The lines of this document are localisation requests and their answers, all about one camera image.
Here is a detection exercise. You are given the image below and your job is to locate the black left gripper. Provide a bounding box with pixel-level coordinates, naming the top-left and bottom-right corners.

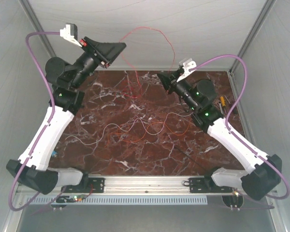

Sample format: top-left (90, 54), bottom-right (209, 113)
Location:
top-left (72, 37), bottom-right (129, 89)

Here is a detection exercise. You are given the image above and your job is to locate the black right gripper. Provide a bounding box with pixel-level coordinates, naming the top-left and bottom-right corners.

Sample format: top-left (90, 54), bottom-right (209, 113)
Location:
top-left (157, 69), bottom-right (198, 111)

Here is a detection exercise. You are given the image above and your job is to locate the red wire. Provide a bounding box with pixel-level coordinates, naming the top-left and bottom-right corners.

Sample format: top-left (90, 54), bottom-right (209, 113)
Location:
top-left (119, 26), bottom-right (176, 99)

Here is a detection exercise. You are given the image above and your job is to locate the orange wire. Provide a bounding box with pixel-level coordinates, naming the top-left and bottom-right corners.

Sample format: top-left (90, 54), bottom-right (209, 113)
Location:
top-left (105, 119), bottom-right (193, 148)

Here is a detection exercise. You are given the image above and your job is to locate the white wire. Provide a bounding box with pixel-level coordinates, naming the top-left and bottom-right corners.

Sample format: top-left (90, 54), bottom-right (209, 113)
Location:
top-left (65, 112), bottom-right (196, 146)

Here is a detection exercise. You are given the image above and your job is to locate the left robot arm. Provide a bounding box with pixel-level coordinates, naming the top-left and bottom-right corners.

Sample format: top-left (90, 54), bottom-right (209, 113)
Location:
top-left (6, 37), bottom-right (126, 194)

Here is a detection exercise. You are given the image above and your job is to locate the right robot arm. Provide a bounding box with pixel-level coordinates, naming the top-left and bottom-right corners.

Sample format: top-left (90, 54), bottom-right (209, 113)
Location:
top-left (158, 69), bottom-right (282, 200)

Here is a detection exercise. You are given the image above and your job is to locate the black screwdriver right side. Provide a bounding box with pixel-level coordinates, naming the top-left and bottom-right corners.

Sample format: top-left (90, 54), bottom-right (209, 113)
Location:
top-left (228, 97), bottom-right (238, 115)

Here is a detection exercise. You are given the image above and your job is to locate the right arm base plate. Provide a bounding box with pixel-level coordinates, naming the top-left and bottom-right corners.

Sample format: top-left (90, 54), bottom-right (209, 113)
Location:
top-left (188, 177), bottom-right (232, 193)

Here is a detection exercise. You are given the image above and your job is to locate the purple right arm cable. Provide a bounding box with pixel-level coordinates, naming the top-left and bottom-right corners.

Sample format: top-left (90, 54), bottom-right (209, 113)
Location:
top-left (192, 54), bottom-right (290, 210)

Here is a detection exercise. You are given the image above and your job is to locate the aluminium front rail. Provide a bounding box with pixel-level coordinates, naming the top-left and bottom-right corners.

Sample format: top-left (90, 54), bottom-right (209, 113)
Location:
top-left (16, 175), bottom-right (278, 194)

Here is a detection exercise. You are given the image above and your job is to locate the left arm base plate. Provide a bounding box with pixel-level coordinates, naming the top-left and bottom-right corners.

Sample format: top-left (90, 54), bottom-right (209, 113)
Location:
top-left (64, 177), bottom-right (105, 194)

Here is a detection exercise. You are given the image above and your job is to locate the grey slotted cable duct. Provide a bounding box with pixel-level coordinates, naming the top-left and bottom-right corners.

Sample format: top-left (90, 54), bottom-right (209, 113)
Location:
top-left (25, 196), bottom-right (208, 205)

